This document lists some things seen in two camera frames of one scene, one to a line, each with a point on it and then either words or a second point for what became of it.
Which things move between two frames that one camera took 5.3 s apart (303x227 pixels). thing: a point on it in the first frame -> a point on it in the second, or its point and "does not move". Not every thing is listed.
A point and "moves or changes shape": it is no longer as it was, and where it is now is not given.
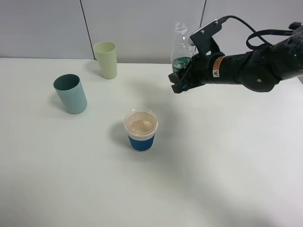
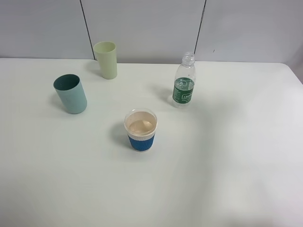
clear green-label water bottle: [182, 50] moves or changes shape
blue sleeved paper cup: [141, 125] does not move
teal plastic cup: [71, 92] does not move
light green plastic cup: [105, 52] does not move
